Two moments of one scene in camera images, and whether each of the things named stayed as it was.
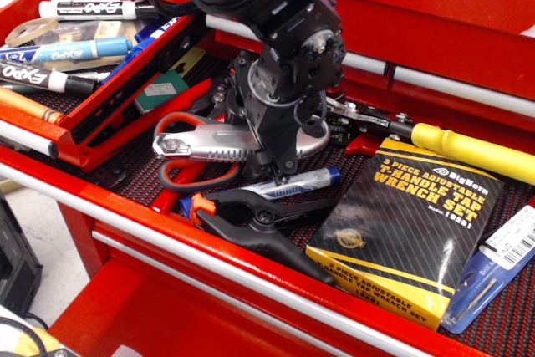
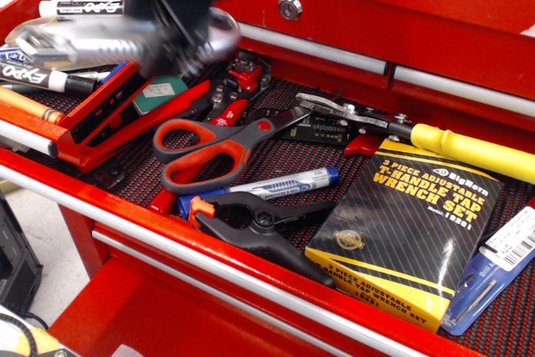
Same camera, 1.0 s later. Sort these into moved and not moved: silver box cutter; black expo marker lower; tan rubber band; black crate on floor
Moved: silver box cutter
Not moved: black expo marker lower; tan rubber band; black crate on floor
